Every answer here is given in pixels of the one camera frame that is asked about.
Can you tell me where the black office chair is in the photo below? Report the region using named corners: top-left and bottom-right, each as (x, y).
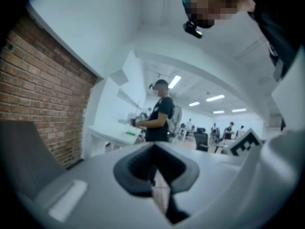
top-left (193, 127), bottom-right (212, 152)

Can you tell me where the person's black shirt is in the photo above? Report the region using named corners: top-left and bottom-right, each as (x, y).
top-left (247, 0), bottom-right (305, 81)

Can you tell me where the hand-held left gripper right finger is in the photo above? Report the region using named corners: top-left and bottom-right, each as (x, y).
top-left (153, 141), bottom-right (250, 229)

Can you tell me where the black head camera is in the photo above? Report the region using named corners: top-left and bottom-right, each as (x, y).
top-left (183, 20), bottom-right (203, 39)

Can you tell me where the white table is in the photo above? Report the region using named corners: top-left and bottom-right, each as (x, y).
top-left (88, 122), bottom-right (143, 157)

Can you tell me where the person's head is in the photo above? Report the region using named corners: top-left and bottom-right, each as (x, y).
top-left (182, 0), bottom-right (257, 30)

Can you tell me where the person's grey backpack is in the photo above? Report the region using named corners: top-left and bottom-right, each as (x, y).
top-left (168, 104), bottom-right (183, 137)
top-left (269, 45), bottom-right (286, 82)

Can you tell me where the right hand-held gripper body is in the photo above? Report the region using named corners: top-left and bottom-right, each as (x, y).
top-left (221, 127), bottom-right (264, 157)

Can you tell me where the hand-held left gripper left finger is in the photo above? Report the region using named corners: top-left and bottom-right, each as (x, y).
top-left (21, 141), bottom-right (171, 229)

